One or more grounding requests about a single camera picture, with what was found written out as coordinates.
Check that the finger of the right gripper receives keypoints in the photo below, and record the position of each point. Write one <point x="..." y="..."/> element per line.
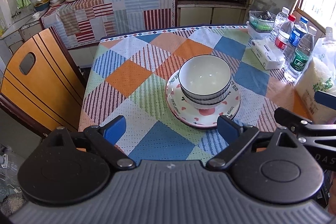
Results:
<point x="324" y="98"/>

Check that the white tissue pack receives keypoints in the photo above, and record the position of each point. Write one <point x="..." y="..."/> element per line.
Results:
<point x="268" y="54"/>

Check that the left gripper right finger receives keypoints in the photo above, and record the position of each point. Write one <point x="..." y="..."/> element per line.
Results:
<point x="272" y="167"/>

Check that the clear water bottle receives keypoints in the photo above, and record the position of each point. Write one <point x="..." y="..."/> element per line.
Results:
<point x="280" y="18"/>

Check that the bag of rice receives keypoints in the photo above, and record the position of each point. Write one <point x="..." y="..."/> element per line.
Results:
<point x="319" y="75"/>

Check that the blue label water bottle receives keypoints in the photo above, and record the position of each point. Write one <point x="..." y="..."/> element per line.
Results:
<point x="298" y="31"/>

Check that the striped patchwork counter cloth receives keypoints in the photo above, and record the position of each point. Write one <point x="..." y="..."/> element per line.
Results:
<point x="85" y="22"/>

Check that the red label water bottle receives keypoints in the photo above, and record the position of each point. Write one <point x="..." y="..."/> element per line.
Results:
<point x="284" y="32"/>

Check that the white plastic basket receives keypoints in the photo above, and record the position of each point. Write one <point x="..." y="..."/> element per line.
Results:
<point x="260" y="24"/>

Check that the wooden chair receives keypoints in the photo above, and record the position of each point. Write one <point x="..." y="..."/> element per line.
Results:
<point x="42" y="88"/>

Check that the green label water bottle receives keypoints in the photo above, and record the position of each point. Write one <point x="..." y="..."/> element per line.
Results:
<point x="301" y="55"/>

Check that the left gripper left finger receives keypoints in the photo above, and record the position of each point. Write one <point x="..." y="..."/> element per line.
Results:
<point x="71" y="167"/>

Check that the white ribbed bowl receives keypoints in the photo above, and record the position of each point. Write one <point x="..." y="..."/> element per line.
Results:
<point x="205" y="103"/>
<point x="205" y="76"/>

